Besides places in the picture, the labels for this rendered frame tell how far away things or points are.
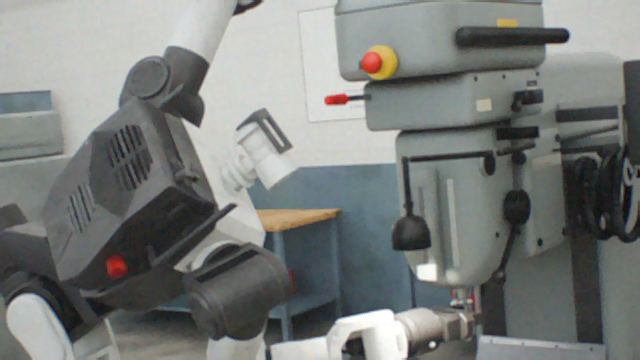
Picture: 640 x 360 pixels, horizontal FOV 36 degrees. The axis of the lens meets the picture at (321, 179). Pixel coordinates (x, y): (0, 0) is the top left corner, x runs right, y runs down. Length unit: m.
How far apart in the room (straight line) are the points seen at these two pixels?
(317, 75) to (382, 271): 1.54
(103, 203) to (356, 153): 5.64
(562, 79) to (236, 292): 1.00
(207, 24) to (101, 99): 7.12
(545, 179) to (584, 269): 0.29
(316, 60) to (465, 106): 5.55
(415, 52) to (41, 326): 0.82
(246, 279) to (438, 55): 0.52
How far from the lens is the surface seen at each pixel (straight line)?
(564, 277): 2.32
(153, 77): 1.78
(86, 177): 1.66
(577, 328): 2.33
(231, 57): 7.85
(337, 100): 1.81
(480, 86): 1.84
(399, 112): 1.88
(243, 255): 1.62
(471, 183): 1.87
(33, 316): 1.81
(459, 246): 1.89
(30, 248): 1.81
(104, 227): 1.59
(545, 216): 2.09
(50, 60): 9.46
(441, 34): 1.74
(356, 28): 1.81
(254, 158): 1.68
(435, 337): 1.91
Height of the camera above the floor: 1.70
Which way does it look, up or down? 5 degrees down
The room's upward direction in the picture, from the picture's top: 5 degrees counter-clockwise
